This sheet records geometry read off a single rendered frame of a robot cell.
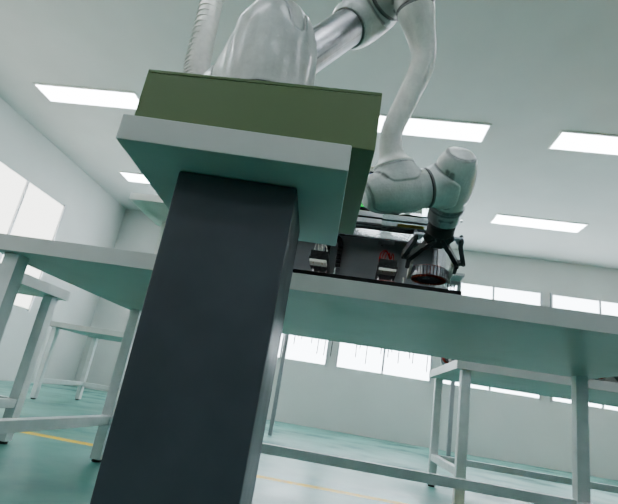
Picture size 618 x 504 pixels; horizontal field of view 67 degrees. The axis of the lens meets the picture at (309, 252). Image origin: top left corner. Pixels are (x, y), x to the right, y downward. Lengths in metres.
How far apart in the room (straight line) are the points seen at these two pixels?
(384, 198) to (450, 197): 0.17
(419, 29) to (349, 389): 6.99
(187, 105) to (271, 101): 0.12
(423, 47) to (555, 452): 7.69
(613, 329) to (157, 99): 1.22
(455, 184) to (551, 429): 7.51
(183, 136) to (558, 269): 8.54
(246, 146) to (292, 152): 0.06
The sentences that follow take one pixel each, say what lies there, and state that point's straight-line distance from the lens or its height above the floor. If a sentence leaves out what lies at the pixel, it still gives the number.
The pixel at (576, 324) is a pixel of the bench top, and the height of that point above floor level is 0.71.
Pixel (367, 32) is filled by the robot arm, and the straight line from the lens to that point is 1.42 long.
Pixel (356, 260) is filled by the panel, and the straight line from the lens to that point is 1.86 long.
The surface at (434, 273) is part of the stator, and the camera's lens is 1.39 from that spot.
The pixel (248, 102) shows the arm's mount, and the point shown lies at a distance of 0.70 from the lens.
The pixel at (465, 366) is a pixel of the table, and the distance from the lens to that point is 2.71.
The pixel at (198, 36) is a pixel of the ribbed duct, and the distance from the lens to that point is 3.44.
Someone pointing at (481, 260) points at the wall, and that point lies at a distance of 8.62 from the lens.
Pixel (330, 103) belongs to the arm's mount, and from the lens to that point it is 0.69.
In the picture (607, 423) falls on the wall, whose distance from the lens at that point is 8.87.
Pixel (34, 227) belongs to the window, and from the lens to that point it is 7.61.
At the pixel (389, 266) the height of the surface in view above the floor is 0.89.
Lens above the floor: 0.42
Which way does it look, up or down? 17 degrees up
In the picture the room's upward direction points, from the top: 9 degrees clockwise
